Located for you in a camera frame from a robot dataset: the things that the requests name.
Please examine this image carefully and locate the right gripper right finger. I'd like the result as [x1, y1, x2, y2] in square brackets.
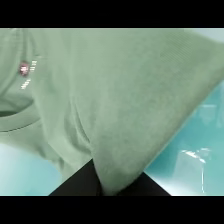
[117, 171, 172, 197]

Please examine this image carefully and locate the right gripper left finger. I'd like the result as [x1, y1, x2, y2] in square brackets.
[48, 158, 104, 197]

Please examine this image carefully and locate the green T-shirt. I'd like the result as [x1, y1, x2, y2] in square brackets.
[0, 27, 224, 197]

